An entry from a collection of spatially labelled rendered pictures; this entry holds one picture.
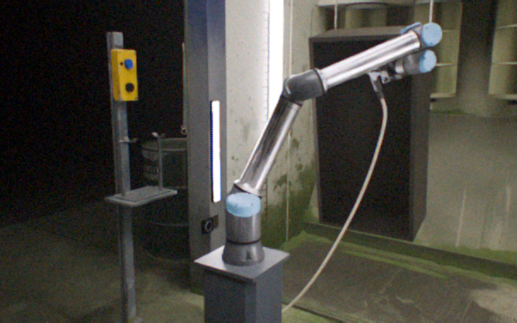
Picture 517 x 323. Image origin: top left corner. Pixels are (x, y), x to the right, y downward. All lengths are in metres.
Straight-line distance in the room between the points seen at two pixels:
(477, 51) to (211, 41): 2.17
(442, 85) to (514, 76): 0.47
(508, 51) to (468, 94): 0.57
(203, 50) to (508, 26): 2.06
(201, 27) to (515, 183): 2.47
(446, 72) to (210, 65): 1.83
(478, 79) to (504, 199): 0.95
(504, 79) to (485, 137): 0.55
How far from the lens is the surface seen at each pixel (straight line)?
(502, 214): 3.75
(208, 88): 2.75
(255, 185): 2.09
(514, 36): 3.63
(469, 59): 4.06
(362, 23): 3.92
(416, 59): 2.23
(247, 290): 1.93
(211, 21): 2.79
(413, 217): 2.83
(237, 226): 1.93
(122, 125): 2.56
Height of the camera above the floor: 1.44
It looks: 11 degrees down
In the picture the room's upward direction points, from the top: straight up
